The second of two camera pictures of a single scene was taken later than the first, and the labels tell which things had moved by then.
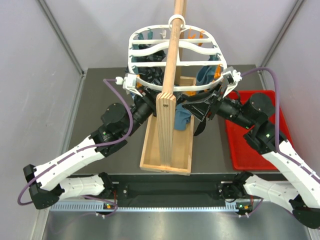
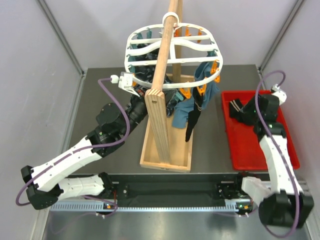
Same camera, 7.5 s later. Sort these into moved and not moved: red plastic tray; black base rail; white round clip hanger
Moved: white round clip hanger
Not moved: red plastic tray; black base rail
